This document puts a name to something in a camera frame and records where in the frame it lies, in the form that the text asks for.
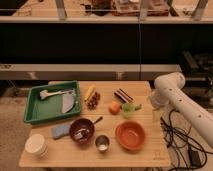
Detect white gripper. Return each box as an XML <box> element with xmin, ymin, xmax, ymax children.
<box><xmin>149</xmin><ymin>90</ymin><xmax>167</xmax><ymax>109</ymax></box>

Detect green pepper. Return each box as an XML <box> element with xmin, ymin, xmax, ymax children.
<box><xmin>133</xmin><ymin>104</ymin><xmax>142</xmax><ymax>111</ymax></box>

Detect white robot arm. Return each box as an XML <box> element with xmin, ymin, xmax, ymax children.
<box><xmin>150</xmin><ymin>72</ymin><xmax>213</xmax><ymax>148</ymax></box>

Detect red bowl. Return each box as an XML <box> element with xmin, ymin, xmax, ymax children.
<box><xmin>115</xmin><ymin>121</ymin><xmax>145</xmax><ymax>151</ymax></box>

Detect dark brown bowl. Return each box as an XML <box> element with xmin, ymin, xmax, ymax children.
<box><xmin>69</xmin><ymin>118</ymin><xmax>95</xmax><ymax>145</ymax></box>

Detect light green cup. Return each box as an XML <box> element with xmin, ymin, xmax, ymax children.
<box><xmin>121</xmin><ymin>103</ymin><xmax>135</xmax><ymax>118</ymax></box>

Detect striped chocolate block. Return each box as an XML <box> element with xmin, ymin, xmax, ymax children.
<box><xmin>114</xmin><ymin>89</ymin><xmax>134</xmax><ymax>103</ymax></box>

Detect orange fruit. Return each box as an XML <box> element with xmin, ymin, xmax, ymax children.
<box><xmin>109</xmin><ymin>101</ymin><xmax>121</xmax><ymax>115</ymax></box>

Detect wooden board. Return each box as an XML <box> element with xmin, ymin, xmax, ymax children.
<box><xmin>19</xmin><ymin>81</ymin><xmax>170</xmax><ymax>168</ymax></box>

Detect yellow corn cob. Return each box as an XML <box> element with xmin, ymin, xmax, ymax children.
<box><xmin>84</xmin><ymin>85</ymin><xmax>95</xmax><ymax>101</ymax></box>

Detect small metal cup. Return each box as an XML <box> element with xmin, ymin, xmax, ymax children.
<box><xmin>95</xmin><ymin>135</ymin><xmax>110</xmax><ymax>153</ymax></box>

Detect metal spoon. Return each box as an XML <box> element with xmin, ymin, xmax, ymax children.
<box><xmin>74</xmin><ymin>117</ymin><xmax>103</xmax><ymax>140</ymax></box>

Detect grey plate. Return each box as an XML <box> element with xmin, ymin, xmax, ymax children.
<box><xmin>62</xmin><ymin>93</ymin><xmax>75</xmax><ymax>113</ymax></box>

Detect blue sponge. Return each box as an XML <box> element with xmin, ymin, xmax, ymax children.
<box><xmin>51</xmin><ymin>124</ymin><xmax>70</xmax><ymax>139</ymax></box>

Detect green plastic tray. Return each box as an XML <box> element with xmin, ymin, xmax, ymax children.
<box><xmin>23</xmin><ymin>80</ymin><xmax>82</xmax><ymax>124</ymax></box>

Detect white brush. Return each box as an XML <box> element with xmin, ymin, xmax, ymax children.
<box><xmin>39</xmin><ymin>89</ymin><xmax>72</xmax><ymax>100</ymax></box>

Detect white stacked bowls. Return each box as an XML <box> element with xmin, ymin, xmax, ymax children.
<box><xmin>25</xmin><ymin>134</ymin><xmax>47</xmax><ymax>157</ymax></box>

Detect black cables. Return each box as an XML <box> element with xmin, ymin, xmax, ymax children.
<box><xmin>159</xmin><ymin>108</ymin><xmax>213</xmax><ymax>171</ymax></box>

